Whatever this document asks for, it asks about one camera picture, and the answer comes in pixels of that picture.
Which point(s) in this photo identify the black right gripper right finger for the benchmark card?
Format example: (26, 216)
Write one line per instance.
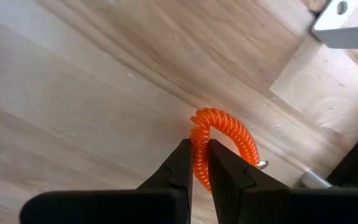
(228, 180)

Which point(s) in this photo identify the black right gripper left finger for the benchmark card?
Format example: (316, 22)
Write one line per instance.
(182, 168)

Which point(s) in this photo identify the orange coil wristband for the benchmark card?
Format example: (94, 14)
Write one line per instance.
(228, 123)

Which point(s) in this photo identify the silver metal rod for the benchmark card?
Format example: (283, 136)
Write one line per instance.
(314, 180)

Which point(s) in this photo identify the white perforated metal shelf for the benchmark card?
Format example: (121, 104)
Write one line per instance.
(346, 34)

